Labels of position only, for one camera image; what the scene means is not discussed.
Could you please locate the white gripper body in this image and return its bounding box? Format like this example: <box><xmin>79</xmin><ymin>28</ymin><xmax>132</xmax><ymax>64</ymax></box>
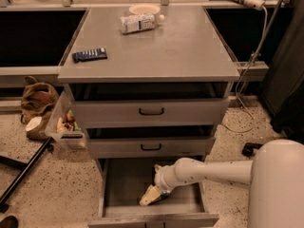
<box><xmin>154</xmin><ymin>165</ymin><xmax>178</xmax><ymax>192</ymax></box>

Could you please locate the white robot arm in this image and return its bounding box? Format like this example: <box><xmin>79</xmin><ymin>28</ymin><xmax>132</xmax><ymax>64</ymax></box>
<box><xmin>140</xmin><ymin>139</ymin><xmax>304</xmax><ymax>228</ymax></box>

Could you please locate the grey bottom drawer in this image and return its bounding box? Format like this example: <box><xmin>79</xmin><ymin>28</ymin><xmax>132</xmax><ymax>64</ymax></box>
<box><xmin>88</xmin><ymin>157</ymin><xmax>219</xmax><ymax>228</ymax></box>

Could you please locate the grey drawer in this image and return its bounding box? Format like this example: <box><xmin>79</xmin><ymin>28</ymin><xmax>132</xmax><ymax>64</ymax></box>
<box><xmin>71</xmin><ymin>99</ymin><xmax>229</xmax><ymax>128</ymax></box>
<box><xmin>88</xmin><ymin>157</ymin><xmax>219</xmax><ymax>228</ymax></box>
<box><xmin>87</xmin><ymin>137</ymin><xmax>215</xmax><ymax>159</ymax></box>

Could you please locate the grey middle drawer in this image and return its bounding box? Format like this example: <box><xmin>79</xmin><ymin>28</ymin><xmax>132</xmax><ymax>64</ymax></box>
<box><xmin>87</xmin><ymin>137</ymin><xmax>215</xmax><ymax>159</ymax></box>

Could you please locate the grey top drawer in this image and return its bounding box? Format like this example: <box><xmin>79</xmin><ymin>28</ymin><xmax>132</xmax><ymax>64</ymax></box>
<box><xmin>71</xmin><ymin>99</ymin><xmax>229</xmax><ymax>128</ymax></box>

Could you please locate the grey drawer cabinet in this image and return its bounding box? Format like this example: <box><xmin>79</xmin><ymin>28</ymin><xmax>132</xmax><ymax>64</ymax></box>
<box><xmin>57</xmin><ymin>5</ymin><xmax>240</xmax><ymax>228</ymax></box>

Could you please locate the black office chair base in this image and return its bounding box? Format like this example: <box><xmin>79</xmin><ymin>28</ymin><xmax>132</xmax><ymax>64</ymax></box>
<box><xmin>241</xmin><ymin>142</ymin><xmax>261</xmax><ymax>157</ymax></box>

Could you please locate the clear plastic storage bin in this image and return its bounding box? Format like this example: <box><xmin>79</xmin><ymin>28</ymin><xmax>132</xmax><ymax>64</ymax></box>
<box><xmin>45</xmin><ymin>92</ymin><xmax>86</xmax><ymax>149</ymax></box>

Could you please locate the dark blue snack bar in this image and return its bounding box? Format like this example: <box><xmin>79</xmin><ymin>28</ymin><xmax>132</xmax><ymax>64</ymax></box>
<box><xmin>72</xmin><ymin>47</ymin><xmax>107</xmax><ymax>63</ymax></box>

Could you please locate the brown bag on floor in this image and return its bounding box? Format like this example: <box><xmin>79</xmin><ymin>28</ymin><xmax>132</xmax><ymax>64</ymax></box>
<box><xmin>21</xmin><ymin>76</ymin><xmax>59</xmax><ymax>140</ymax></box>

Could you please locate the black shoe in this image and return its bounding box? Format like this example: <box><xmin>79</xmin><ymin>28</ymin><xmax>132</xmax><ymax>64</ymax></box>
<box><xmin>0</xmin><ymin>216</ymin><xmax>18</xmax><ymax>228</ymax></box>

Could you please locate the white plastic bottle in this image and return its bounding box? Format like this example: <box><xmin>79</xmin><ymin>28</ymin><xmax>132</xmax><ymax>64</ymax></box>
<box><xmin>120</xmin><ymin>13</ymin><xmax>165</xmax><ymax>34</ymax></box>

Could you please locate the black metal floor stand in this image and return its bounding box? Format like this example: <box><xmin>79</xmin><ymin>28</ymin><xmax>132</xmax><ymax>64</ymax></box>
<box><xmin>0</xmin><ymin>138</ymin><xmax>53</xmax><ymax>214</ymax></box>

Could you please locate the white round plate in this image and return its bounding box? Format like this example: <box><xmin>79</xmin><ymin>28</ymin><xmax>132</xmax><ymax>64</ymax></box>
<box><xmin>129</xmin><ymin>4</ymin><xmax>161</xmax><ymax>14</ymax></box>

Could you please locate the white cable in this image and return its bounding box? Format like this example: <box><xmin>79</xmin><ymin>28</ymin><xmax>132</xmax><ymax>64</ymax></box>
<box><xmin>221</xmin><ymin>5</ymin><xmax>269</xmax><ymax>135</ymax></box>

